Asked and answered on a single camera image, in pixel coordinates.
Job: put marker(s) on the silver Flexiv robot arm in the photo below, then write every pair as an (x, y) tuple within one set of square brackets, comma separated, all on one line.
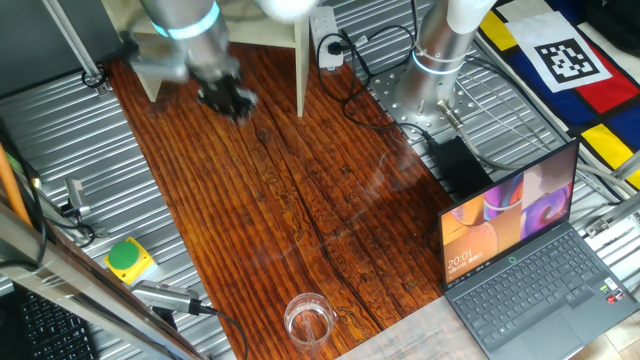
[(435, 75)]

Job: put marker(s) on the black keyboard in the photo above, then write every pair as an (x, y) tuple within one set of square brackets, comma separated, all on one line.
[(55, 330)]

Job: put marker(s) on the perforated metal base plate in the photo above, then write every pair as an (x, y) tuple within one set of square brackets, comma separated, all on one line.
[(385, 85)]

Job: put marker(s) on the orange pole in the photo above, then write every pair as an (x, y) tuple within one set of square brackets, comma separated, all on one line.
[(10, 190)]

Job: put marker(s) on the grey open laptop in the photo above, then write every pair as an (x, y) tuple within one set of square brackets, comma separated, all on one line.
[(525, 300)]

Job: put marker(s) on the black power adapter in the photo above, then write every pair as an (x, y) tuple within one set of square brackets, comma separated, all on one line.
[(460, 167)]

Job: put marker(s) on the beige wooden shelf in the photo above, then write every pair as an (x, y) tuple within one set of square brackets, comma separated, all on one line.
[(302, 75)]

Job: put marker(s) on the clear glass beaker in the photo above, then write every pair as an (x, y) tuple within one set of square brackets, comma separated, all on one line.
[(310, 320)]

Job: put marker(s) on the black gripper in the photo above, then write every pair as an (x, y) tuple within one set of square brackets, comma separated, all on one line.
[(220, 85)]

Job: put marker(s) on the white fiducial tag paper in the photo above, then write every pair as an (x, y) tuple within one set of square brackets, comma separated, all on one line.
[(565, 55)]

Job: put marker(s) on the metal camera mount clamp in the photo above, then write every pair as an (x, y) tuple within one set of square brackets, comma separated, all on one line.
[(76, 197)]

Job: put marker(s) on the aluminium frame bar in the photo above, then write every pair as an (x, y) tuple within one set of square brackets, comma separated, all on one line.
[(100, 310)]

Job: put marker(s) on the silver ribbed depth camera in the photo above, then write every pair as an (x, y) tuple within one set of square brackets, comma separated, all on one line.
[(165, 297)]

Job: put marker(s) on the translucent plastic sheet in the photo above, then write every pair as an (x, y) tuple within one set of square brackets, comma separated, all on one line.
[(415, 335)]

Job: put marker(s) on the aluminium corner post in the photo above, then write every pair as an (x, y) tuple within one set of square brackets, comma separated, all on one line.
[(75, 45)]

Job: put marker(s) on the aluminium profile rail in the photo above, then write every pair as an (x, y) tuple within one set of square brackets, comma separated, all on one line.
[(610, 215)]

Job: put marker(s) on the colourful block pattern cloth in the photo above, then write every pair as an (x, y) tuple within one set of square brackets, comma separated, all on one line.
[(565, 105)]

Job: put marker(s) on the white power strip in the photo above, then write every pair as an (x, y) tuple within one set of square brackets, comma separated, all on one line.
[(325, 25)]

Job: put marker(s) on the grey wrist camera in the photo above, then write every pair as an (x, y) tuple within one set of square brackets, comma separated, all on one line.
[(160, 70)]

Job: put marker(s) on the black bag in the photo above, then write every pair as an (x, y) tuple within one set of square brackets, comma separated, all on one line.
[(615, 20)]

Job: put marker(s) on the yellow box with green button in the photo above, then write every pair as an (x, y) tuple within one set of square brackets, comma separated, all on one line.
[(127, 260)]

